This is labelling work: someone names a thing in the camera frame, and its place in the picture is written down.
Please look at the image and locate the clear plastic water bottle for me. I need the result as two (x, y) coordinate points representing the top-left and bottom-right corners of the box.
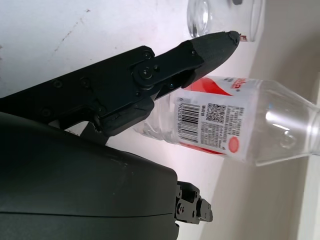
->
(131, 75), (320, 168)

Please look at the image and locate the clear glass cup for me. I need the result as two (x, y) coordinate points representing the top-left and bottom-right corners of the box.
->
(186, 0), (266, 44)

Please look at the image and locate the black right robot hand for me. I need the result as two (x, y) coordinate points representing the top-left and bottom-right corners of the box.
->
(0, 30), (242, 240)

